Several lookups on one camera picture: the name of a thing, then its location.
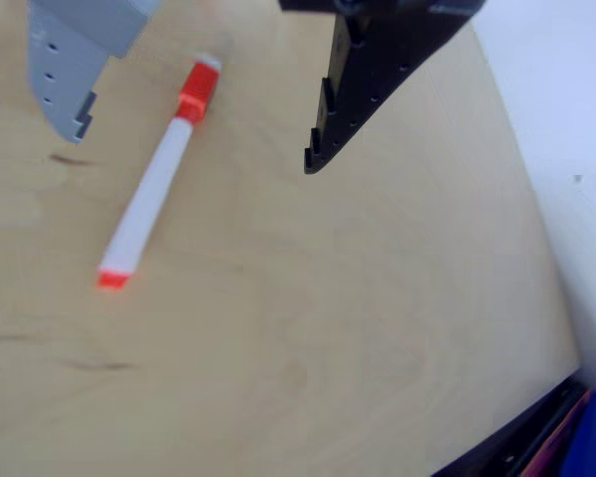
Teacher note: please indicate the pink flat item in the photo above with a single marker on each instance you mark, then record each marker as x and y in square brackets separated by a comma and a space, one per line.
[551, 442]

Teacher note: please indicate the white marker pen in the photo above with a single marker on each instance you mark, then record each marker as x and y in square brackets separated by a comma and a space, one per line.
[149, 199]

